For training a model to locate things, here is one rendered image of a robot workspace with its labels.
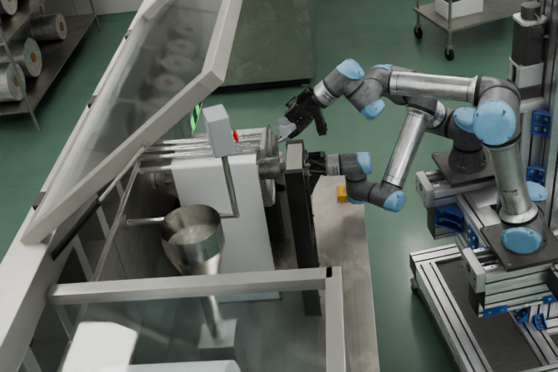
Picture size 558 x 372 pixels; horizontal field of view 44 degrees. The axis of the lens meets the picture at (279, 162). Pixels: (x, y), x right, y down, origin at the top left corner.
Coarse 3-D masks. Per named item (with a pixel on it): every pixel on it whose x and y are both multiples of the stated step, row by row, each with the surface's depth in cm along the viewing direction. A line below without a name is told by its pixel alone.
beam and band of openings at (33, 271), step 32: (128, 32) 213; (96, 96) 179; (64, 224) 140; (96, 224) 161; (32, 256) 130; (64, 256) 139; (96, 256) 159; (0, 288) 124; (32, 288) 125; (0, 320) 117; (32, 320) 124; (0, 352) 112
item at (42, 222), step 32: (160, 0) 217; (224, 0) 138; (224, 32) 123; (224, 64) 116; (192, 96) 113; (160, 128) 117; (64, 160) 154; (128, 160) 121; (96, 192) 126; (32, 224) 134
